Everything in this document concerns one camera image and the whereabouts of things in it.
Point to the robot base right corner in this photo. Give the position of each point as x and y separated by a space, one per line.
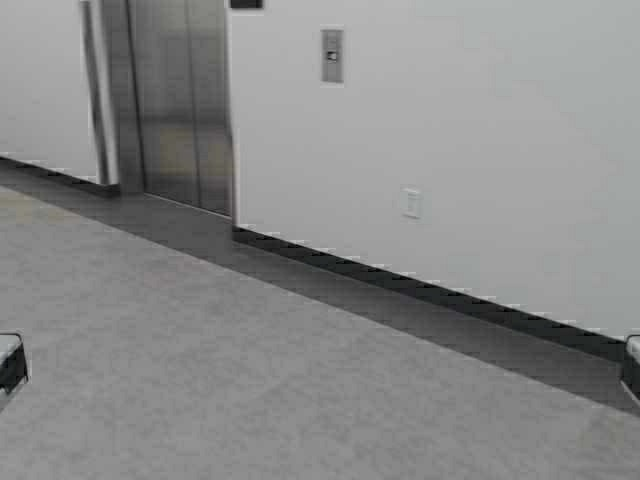
630 367

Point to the black indicator sign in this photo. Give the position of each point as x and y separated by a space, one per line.
246 4

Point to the robot base left corner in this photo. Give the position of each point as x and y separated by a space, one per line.
14 367

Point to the steel elevator door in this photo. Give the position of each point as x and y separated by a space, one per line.
169 88

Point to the elevator call button panel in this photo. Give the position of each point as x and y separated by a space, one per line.
332 53

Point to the white wall outlet plate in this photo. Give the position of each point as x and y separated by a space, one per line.
412 203

